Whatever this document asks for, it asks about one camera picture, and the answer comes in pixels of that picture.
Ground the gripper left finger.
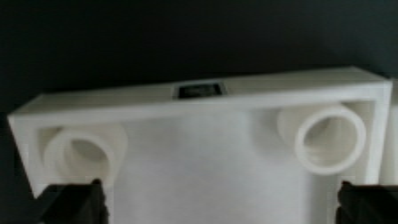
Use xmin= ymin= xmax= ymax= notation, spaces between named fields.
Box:
xmin=41 ymin=179 xmax=111 ymax=224

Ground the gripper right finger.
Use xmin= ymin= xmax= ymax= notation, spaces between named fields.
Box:
xmin=336 ymin=181 xmax=398 ymax=224

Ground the white square tabletop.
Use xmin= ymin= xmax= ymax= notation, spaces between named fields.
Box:
xmin=9 ymin=67 xmax=393 ymax=224

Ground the white U-shaped fence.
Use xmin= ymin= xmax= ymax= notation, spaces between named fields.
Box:
xmin=383 ymin=80 xmax=398 ymax=185

